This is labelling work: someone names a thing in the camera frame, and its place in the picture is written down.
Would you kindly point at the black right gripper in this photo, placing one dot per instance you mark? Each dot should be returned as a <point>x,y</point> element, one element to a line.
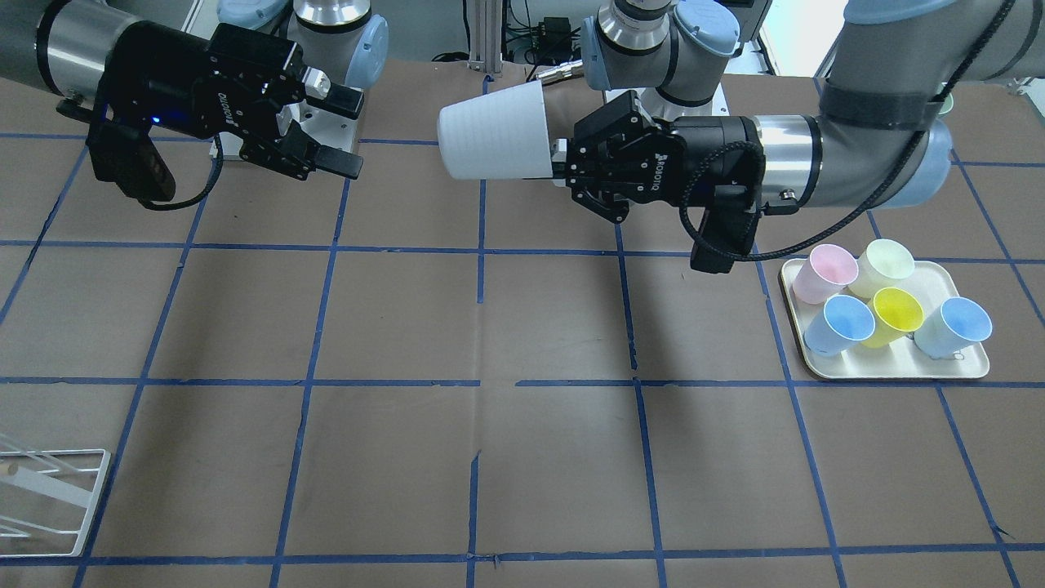
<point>155,72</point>

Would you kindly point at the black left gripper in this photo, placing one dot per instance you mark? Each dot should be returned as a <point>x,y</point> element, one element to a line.
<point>709,149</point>

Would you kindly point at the grey plastic cup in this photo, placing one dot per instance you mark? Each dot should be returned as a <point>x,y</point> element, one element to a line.
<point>502,136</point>

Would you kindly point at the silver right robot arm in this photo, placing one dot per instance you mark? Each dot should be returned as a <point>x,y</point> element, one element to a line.
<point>62,46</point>

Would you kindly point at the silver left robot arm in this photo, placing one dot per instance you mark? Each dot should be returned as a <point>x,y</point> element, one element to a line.
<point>877,140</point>

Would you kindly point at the pink plastic cup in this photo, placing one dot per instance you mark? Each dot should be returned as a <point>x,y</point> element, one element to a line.
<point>827,271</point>

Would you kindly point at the blue cup near tray corner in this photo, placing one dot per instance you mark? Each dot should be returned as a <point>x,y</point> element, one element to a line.
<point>843,322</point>

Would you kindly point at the pale green plastic cup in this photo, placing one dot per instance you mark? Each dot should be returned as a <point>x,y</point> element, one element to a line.
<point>884,263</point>

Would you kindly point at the yellow plastic cup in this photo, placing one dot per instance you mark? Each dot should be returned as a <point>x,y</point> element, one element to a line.
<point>896,314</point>

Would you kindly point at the blue cup at tray end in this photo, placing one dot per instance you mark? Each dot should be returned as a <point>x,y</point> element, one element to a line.
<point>955,325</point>

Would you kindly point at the cream plastic tray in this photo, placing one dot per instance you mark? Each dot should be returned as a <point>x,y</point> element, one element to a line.
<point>900,360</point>

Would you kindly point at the silver cable connector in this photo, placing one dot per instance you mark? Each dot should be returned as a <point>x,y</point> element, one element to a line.
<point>558,73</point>

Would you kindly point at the aluminium frame post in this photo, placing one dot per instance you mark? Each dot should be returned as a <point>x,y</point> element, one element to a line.
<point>486,24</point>

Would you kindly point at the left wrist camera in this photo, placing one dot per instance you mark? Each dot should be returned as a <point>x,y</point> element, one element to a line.
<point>724,228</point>

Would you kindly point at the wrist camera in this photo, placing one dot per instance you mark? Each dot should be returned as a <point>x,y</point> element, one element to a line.
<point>724,228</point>
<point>131,167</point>

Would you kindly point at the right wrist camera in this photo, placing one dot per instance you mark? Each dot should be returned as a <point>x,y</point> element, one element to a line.
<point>131,167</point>

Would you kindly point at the white wire cup rack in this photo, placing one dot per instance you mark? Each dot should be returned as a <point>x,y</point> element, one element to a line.
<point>50,499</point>

